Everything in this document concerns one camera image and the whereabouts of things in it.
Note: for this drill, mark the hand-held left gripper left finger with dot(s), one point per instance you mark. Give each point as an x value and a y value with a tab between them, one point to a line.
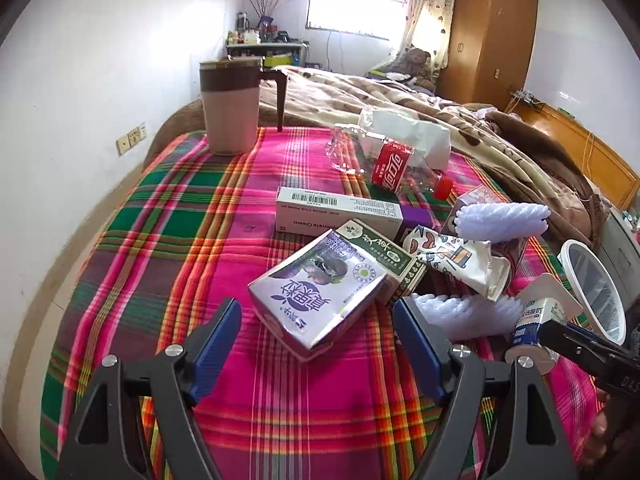
216	347

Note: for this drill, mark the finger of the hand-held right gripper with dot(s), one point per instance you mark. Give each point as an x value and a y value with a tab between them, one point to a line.
585	355

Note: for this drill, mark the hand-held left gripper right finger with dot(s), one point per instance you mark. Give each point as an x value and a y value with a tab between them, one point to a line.
419	347

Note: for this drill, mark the blue white small carton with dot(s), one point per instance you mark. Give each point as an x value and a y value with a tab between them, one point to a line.
530	327

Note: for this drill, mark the purple milk carton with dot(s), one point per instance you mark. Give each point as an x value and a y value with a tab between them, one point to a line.
320	300

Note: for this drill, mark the red and white drink carton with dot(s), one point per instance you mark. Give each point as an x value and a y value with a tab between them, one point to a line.
475	195

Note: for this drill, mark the white and purple medicine box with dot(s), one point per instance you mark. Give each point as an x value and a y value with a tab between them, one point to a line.
330	210

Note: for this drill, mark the person's right hand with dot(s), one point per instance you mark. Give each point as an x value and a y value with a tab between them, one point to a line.
602	430

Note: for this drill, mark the white foam fruit net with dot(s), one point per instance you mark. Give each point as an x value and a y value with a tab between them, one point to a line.
470	315
500	220

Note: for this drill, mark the printed snack wrapper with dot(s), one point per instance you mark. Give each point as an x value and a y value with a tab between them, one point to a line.
460	255

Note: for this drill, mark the green and white box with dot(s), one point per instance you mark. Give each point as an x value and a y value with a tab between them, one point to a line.
385	247

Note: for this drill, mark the plaid cloth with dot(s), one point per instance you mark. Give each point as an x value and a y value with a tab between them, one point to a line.
150	260

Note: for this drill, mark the crushed red label plastic bottle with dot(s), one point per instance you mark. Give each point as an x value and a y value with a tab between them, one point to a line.
392	162

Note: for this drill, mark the wooden headboard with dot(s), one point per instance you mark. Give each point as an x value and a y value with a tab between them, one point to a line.
585	150

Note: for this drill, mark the white crumpled plastic bag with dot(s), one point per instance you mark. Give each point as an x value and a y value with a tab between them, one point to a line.
415	132

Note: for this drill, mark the brown lidded mug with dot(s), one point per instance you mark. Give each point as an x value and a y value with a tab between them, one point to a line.
230	110

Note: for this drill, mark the beige and brown blanket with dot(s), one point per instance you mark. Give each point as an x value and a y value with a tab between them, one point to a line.
340	95

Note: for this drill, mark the brown teddy bear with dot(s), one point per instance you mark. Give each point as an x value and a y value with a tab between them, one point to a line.
417	65

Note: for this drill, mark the cluttered shelf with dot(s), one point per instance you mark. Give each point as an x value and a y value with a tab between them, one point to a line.
265	52

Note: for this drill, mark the wooden wardrobe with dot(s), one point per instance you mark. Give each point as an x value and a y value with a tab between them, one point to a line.
487	40

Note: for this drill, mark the patterned curtain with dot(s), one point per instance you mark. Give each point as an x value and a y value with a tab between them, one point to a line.
427	10

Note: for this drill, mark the window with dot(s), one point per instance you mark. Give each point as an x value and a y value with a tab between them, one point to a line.
350	10

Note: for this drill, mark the vase with bare branches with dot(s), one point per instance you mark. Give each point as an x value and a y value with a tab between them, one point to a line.
265	5

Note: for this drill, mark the wall socket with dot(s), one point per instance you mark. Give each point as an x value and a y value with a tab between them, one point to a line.
131	139

